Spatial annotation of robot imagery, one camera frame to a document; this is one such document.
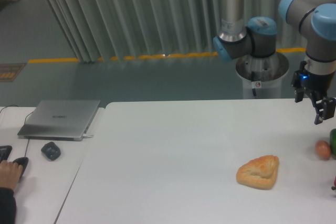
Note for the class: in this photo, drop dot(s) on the red pepper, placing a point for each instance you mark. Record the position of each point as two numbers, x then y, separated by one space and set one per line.
334 185

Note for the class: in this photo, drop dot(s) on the green pepper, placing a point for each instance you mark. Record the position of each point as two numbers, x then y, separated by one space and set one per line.
333 141

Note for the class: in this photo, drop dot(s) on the person's hand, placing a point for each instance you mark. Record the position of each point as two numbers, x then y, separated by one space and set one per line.
10 174

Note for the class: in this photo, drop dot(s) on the grey pleated curtain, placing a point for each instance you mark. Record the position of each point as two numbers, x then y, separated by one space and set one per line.
121 28

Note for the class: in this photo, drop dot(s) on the golden triangular pastry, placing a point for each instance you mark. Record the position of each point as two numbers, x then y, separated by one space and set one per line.
259 173

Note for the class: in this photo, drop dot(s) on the silver closed laptop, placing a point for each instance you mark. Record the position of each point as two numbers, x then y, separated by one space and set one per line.
60 120

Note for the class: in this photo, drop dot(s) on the white laptop plug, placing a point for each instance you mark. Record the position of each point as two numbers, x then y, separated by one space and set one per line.
87 136

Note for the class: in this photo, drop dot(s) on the small black controller device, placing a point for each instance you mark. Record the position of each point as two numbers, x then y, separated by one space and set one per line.
51 151

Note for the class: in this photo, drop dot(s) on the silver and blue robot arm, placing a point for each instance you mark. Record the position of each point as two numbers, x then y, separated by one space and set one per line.
253 46

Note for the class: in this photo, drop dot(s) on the black keyboard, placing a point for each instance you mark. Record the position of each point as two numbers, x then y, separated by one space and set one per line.
5 152

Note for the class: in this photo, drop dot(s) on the black computer mouse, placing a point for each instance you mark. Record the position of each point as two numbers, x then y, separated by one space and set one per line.
23 161

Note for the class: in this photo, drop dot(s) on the brown egg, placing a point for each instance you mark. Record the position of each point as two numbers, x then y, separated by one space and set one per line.
323 150

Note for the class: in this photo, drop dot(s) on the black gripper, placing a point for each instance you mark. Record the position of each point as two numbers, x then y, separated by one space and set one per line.
315 86

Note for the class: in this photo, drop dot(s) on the dark sleeved forearm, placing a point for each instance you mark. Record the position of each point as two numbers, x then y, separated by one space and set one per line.
8 206

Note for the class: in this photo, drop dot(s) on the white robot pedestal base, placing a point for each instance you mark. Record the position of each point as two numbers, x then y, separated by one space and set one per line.
262 77

